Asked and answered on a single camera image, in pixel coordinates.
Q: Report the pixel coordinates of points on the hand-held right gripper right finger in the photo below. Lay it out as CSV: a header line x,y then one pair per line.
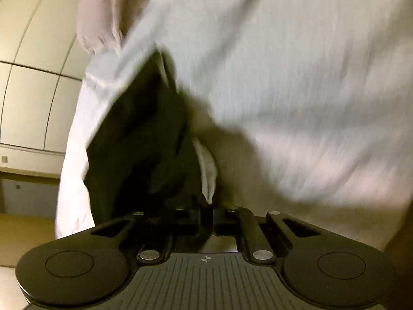
x,y
223,222

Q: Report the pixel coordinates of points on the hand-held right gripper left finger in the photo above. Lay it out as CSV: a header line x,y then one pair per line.
x,y
189,221

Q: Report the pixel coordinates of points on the black garment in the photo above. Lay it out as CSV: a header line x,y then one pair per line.
x,y
142,142

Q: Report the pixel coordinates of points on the light bed sheet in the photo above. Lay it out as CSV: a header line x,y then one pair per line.
x,y
290,87

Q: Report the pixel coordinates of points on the white wardrobe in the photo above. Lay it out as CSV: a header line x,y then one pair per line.
x,y
35,71

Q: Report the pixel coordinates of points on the pink pillow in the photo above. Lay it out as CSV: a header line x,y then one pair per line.
x,y
96,16

